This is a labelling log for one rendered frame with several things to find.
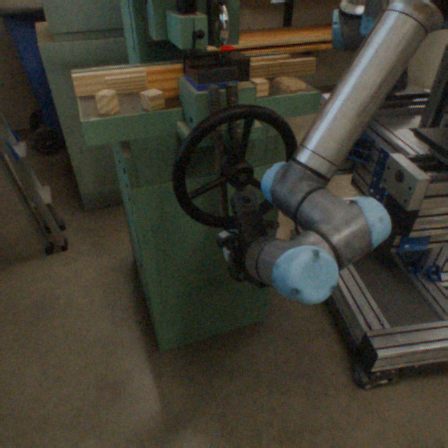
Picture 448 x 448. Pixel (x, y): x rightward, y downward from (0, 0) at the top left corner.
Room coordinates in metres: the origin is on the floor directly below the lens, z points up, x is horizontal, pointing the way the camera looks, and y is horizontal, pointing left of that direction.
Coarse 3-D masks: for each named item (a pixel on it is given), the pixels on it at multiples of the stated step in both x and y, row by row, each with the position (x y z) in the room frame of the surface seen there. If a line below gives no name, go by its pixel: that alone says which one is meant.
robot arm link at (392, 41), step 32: (384, 0) 0.62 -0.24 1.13; (416, 0) 0.57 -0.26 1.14; (384, 32) 0.58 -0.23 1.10; (416, 32) 0.57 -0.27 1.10; (352, 64) 0.58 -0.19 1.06; (384, 64) 0.55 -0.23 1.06; (352, 96) 0.54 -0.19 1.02; (384, 96) 0.55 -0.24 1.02; (320, 128) 0.54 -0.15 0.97; (352, 128) 0.53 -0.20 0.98; (320, 160) 0.51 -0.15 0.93; (288, 192) 0.49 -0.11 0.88
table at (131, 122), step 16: (272, 80) 1.06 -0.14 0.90; (80, 96) 0.92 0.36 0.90; (128, 96) 0.92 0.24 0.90; (272, 96) 0.92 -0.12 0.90; (288, 96) 0.93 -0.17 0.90; (304, 96) 0.95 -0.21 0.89; (80, 112) 0.81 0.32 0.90; (96, 112) 0.81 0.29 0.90; (128, 112) 0.81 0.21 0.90; (144, 112) 0.81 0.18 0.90; (160, 112) 0.82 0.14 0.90; (176, 112) 0.83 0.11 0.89; (288, 112) 0.93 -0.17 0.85; (304, 112) 0.95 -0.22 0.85; (96, 128) 0.76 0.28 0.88; (112, 128) 0.78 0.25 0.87; (128, 128) 0.79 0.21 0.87; (144, 128) 0.80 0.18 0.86; (160, 128) 0.81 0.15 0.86; (176, 128) 0.83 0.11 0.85; (256, 128) 0.80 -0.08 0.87; (96, 144) 0.76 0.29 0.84; (208, 144) 0.75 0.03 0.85
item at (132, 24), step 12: (120, 0) 1.31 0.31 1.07; (132, 0) 1.15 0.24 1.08; (204, 0) 1.22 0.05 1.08; (132, 12) 1.15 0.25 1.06; (204, 12) 1.22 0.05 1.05; (132, 24) 1.15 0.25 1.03; (144, 24) 1.15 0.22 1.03; (132, 36) 1.17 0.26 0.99; (144, 36) 1.15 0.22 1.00; (132, 48) 1.17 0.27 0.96; (144, 48) 1.15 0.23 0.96; (156, 48) 1.16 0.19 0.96; (168, 48) 1.18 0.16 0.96; (204, 48) 1.21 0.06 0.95; (132, 60) 1.25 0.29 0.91; (144, 60) 1.15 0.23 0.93; (156, 60) 1.16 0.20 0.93; (168, 60) 1.18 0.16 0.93
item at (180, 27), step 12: (168, 12) 1.05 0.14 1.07; (168, 24) 1.06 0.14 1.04; (180, 24) 0.95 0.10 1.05; (192, 24) 0.96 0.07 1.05; (204, 24) 0.97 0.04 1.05; (168, 36) 1.07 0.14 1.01; (180, 36) 0.96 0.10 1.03; (192, 36) 0.96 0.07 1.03; (204, 36) 0.97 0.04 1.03; (180, 48) 0.96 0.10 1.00; (192, 48) 0.96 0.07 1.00
